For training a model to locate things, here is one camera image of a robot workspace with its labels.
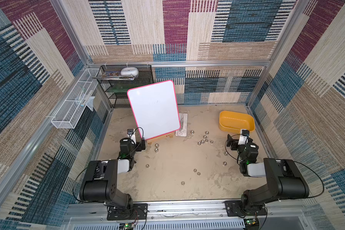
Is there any yellow plastic storage box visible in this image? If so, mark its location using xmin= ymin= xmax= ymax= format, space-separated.
xmin=219 ymin=111 xmax=255 ymax=134

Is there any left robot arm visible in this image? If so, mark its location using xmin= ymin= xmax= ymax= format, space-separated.
xmin=72 ymin=138 xmax=146 ymax=216

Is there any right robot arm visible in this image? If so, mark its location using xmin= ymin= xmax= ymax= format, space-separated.
xmin=225 ymin=136 xmax=315 ymax=218

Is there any wooden whiteboard easel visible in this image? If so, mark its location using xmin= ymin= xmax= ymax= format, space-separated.
xmin=146 ymin=132 xmax=174 ymax=145

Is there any pink framed whiteboard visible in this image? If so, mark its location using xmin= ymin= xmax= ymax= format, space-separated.
xmin=127 ymin=80 xmax=181 ymax=140

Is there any white ruler package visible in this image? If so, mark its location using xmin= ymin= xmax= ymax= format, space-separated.
xmin=175 ymin=113 xmax=188 ymax=137

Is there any magazine on shelf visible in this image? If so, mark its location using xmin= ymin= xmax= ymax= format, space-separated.
xmin=93 ymin=71 xmax=135 ymax=81

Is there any white round device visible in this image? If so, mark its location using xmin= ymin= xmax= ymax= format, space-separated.
xmin=120 ymin=67 xmax=139 ymax=77

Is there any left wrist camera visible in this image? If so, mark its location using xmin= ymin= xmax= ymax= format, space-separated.
xmin=127 ymin=129 xmax=136 ymax=144

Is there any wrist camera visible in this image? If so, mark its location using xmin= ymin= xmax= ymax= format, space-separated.
xmin=238 ymin=129 xmax=250 ymax=145
xmin=127 ymin=129 xmax=136 ymax=144

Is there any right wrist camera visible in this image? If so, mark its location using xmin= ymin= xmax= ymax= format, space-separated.
xmin=238 ymin=129 xmax=250 ymax=145

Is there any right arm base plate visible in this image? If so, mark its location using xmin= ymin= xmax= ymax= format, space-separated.
xmin=224 ymin=200 xmax=267 ymax=218

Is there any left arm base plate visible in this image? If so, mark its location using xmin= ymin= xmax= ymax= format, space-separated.
xmin=107 ymin=203 xmax=148 ymax=221

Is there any black wire shelf rack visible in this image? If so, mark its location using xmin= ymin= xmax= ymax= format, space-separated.
xmin=96 ymin=65 xmax=154 ymax=108

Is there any white wire wall basket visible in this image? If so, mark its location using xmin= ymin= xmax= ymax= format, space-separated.
xmin=51 ymin=69 xmax=99 ymax=129

